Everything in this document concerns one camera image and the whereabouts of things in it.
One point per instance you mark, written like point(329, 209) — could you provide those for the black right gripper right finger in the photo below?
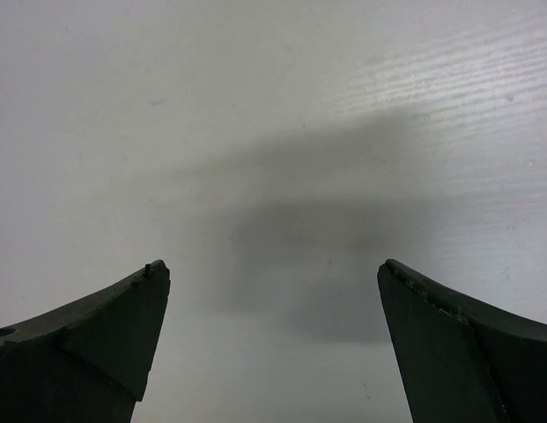
point(460, 359)

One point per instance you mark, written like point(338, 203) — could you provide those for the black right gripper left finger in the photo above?
point(86, 361)

